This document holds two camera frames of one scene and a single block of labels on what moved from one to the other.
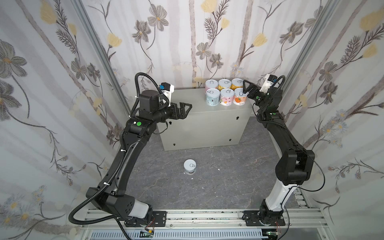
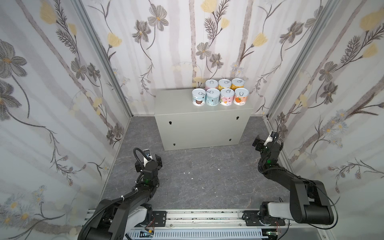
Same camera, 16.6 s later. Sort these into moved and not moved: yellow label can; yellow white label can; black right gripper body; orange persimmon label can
Moved: black right gripper body
Not moved: orange persimmon label can; yellow white label can; yellow label can
